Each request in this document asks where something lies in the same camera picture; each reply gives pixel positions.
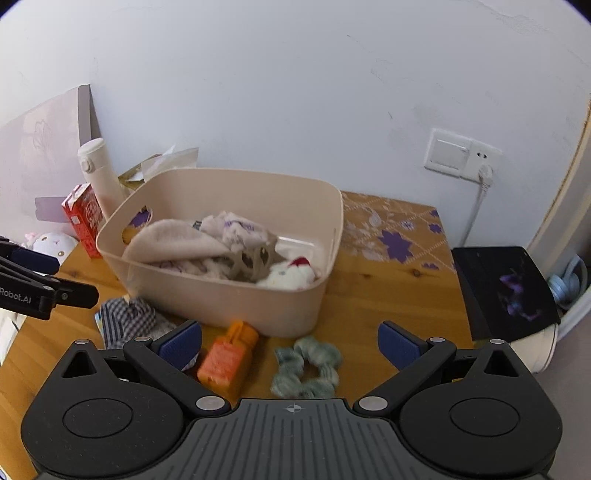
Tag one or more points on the white wall switch socket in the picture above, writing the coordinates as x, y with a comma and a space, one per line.
459, 156

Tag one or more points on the brown hair claw clip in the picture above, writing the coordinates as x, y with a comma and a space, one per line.
253, 264

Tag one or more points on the red white carton box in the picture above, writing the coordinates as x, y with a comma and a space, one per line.
85, 216

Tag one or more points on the lilac bed headboard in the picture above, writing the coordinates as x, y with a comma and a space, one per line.
39, 164

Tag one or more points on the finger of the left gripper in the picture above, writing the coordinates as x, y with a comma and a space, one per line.
29, 259
74, 294

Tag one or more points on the orange plastic bottle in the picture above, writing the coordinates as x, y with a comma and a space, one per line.
227, 363

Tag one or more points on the white plush doll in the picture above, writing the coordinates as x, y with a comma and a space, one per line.
55, 244

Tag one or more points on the beige plastic storage basket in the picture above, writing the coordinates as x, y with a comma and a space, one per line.
306, 215

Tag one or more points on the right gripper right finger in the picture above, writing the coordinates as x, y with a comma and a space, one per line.
419, 363

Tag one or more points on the green striped scrunchie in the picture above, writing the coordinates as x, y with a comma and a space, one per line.
306, 370

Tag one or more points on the beige fleece cloth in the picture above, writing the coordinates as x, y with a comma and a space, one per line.
176, 246

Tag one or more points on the white plush toy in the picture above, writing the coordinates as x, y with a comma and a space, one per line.
289, 275

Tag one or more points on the blue headphones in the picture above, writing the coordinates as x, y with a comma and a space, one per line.
569, 287

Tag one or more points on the pink patterned sock bundle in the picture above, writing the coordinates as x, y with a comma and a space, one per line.
235, 232

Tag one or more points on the blue checked fabric scrunchie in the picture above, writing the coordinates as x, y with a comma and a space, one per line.
124, 319

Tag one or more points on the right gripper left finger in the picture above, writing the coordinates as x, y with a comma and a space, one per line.
161, 361

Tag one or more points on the white thermos bottle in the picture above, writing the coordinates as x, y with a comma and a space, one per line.
95, 163

